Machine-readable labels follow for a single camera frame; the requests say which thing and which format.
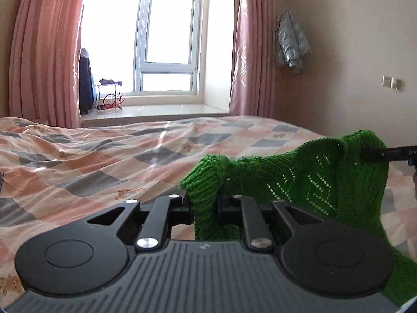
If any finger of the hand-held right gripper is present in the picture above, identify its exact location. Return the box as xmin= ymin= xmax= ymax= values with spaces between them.
xmin=361 ymin=146 xmax=417 ymax=167

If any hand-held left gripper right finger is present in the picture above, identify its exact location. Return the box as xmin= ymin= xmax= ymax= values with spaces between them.
xmin=217 ymin=194 xmax=329 ymax=252

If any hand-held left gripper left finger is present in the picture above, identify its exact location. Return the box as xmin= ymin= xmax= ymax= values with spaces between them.
xmin=85 ymin=194 xmax=196 ymax=253

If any green knit sweater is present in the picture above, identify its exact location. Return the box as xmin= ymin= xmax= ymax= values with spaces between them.
xmin=180 ymin=130 xmax=417 ymax=307

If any checkered bed quilt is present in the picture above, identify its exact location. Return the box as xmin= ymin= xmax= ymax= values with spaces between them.
xmin=0 ymin=115 xmax=417 ymax=300

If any white window sill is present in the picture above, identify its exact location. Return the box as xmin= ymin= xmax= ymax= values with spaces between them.
xmin=81 ymin=104 xmax=229 ymax=128

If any small glass side table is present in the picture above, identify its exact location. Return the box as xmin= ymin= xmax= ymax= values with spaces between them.
xmin=97 ymin=79 xmax=124 ymax=111

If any silver puffer jacket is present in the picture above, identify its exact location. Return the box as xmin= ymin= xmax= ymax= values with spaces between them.
xmin=275 ymin=9 xmax=312 ymax=75

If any dark blue hanging garment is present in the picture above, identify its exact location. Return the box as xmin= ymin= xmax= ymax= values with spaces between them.
xmin=79 ymin=48 xmax=96 ymax=115

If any pink curtain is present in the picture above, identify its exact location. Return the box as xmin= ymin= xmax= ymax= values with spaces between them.
xmin=229 ymin=0 xmax=284 ymax=119
xmin=9 ymin=0 xmax=90 ymax=128

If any white framed window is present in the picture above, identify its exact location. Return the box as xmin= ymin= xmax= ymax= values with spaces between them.
xmin=85 ymin=0 xmax=211 ymax=97

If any red cable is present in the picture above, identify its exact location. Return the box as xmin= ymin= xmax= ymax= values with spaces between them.
xmin=101 ymin=93 xmax=126 ymax=110

